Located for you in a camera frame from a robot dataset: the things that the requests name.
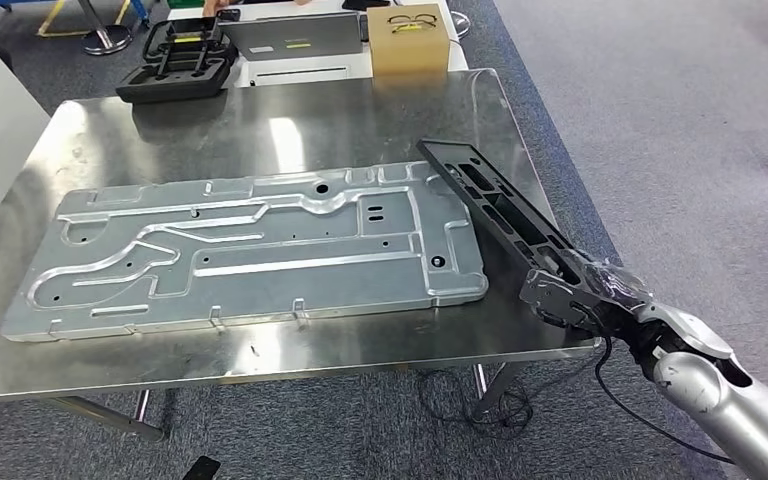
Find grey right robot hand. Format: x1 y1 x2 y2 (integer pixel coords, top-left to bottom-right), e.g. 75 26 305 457
519 263 654 335

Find long black plastic part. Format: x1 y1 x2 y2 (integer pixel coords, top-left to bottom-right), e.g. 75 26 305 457
415 137 601 293

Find stainless steel workbench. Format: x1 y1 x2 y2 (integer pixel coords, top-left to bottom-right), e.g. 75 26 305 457
0 68 603 444

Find black foam case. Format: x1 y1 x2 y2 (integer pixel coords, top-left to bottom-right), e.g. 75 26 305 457
115 16 240 105

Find grey laptop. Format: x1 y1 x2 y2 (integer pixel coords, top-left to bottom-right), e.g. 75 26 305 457
218 11 365 62

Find chrome stanchion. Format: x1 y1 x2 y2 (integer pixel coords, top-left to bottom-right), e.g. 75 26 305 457
75 0 135 56

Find white table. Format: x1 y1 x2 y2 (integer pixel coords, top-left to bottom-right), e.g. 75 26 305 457
168 0 470 89

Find cardboard box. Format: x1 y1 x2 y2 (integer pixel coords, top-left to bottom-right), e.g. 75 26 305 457
365 3 452 76

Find black glasses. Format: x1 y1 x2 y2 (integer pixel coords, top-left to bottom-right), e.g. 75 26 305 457
387 13 440 34

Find stamped metal panel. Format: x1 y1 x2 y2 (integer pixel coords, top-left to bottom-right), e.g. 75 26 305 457
0 160 490 344

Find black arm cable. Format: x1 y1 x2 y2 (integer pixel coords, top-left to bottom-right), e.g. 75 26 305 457
592 334 736 465

